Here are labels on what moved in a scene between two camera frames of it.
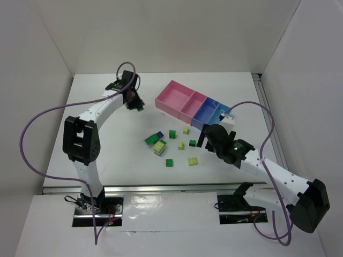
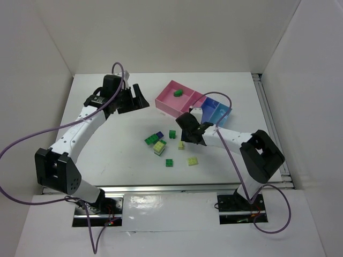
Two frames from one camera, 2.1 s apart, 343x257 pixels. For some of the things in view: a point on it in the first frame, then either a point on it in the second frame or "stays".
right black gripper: (202, 136) to (193, 133)
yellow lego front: (192, 161) stays
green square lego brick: (172, 134) stays
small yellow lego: (180, 145) stays
